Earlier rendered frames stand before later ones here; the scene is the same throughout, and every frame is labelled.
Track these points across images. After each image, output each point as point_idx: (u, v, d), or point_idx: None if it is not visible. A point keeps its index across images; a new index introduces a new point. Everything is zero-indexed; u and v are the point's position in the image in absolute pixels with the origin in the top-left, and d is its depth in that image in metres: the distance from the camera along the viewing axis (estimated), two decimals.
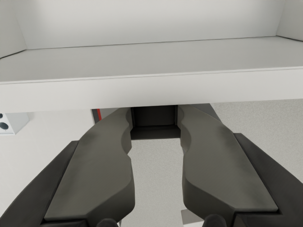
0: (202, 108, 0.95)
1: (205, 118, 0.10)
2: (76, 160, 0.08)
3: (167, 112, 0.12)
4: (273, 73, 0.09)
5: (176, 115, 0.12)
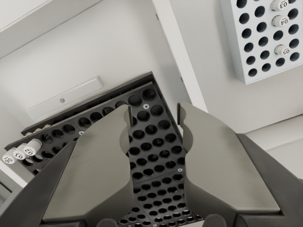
0: None
1: (207, 118, 0.10)
2: (74, 160, 0.08)
3: None
4: None
5: (179, 115, 0.12)
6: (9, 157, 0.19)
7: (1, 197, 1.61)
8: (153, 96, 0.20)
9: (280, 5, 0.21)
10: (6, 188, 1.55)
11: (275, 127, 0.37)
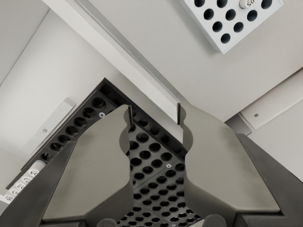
0: None
1: (207, 118, 0.10)
2: (74, 160, 0.08)
3: None
4: None
5: (179, 115, 0.12)
6: (8, 196, 0.20)
7: None
8: (116, 100, 0.20)
9: (26, 178, 0.19)
10: None
11: (285, 86, 0.32)
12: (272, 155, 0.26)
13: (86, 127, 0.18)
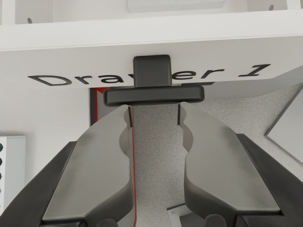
0: None
1: (208, 119, 0.10)
2: (74, 161, 0.08)
3: (164, 71, 0.13)
4: (242, 15, 0.12)
5: (179, 115, 0.12)
6: None
7: None
8: None
9: None
10: None
11: None
12: (0, 5, 0.20)
13: None
